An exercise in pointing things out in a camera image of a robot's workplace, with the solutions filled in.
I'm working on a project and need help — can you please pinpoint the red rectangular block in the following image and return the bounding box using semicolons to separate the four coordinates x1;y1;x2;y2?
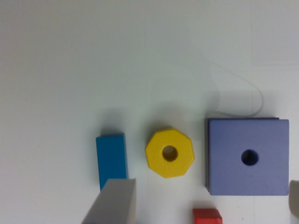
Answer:
192;208;222;224

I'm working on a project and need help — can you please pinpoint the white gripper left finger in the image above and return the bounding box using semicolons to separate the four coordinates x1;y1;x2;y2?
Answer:
82;179;136;224

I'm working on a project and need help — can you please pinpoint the yellow octagonal block with hole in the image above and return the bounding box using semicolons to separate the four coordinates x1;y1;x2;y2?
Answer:
145;129;194;178

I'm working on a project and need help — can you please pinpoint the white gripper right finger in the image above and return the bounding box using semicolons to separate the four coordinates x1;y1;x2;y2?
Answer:
289;180;299;218

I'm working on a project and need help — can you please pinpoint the purple square block with hole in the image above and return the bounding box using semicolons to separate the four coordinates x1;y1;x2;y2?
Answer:
206;118;290;196

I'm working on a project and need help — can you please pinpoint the small blue rectangular block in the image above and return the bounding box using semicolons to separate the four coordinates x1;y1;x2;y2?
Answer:
96;133;128;189

